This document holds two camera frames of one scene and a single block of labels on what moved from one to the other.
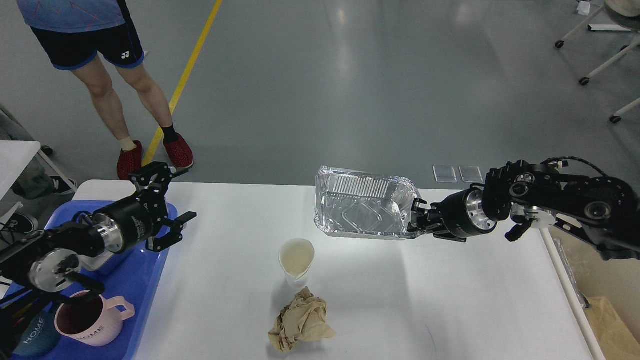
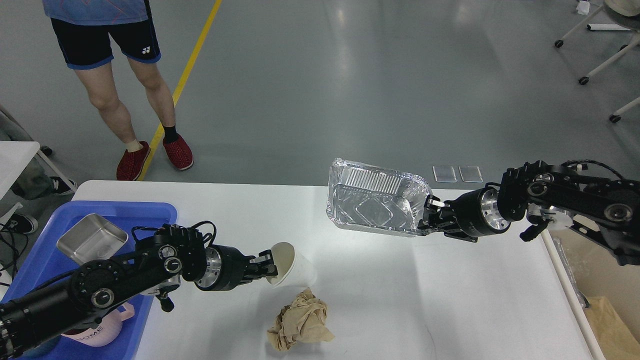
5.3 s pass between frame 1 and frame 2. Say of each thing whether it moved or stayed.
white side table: stayed
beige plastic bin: stayed
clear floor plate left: stayed
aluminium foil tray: moved
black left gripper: moved
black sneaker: stayed
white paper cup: moved
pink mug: stayed
